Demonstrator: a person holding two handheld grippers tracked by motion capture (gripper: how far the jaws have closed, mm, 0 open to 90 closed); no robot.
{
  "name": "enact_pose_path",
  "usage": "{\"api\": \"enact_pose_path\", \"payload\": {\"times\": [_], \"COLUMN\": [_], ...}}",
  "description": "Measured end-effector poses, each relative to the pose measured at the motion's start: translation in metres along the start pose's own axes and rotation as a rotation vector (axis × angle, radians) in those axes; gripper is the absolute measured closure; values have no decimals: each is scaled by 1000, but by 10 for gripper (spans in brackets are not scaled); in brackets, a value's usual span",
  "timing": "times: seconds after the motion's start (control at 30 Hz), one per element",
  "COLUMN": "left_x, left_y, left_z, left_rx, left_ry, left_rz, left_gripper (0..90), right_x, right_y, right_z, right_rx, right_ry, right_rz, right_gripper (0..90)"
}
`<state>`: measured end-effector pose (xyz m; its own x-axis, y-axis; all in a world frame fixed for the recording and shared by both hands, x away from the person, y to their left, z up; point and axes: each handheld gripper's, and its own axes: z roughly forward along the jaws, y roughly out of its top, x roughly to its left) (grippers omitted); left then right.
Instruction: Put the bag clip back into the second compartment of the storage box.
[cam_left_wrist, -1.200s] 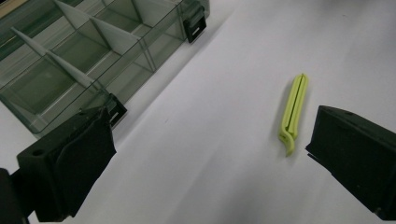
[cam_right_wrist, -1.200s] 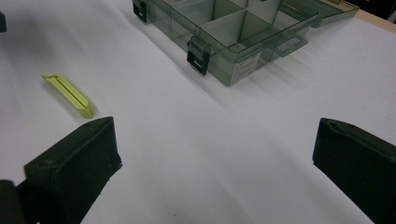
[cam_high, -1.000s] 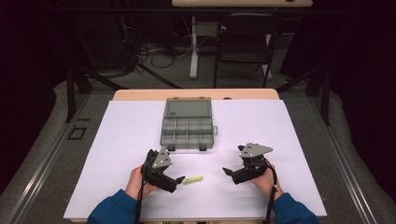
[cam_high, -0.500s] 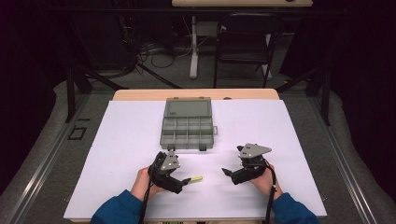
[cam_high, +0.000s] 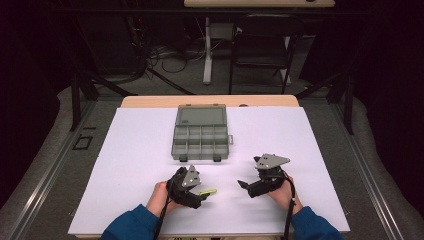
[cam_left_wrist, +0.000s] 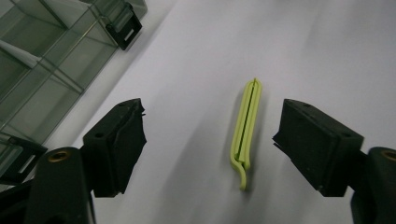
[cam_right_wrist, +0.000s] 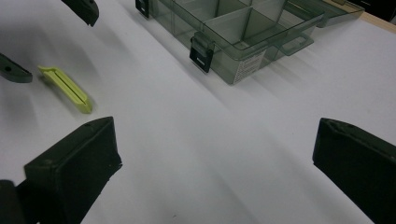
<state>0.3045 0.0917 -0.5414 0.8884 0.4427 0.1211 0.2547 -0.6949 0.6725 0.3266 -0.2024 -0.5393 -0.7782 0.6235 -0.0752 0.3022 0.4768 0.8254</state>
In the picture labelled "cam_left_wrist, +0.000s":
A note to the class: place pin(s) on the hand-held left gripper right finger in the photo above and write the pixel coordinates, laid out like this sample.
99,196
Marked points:
317,146

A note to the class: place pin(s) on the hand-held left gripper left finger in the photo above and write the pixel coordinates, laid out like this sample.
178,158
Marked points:
115,149

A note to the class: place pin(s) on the yellow-green plastic clip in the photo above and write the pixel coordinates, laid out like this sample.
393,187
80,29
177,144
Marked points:
237,140

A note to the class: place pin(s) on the clear grey compartment organizer box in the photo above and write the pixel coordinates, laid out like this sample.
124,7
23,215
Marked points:
62,62

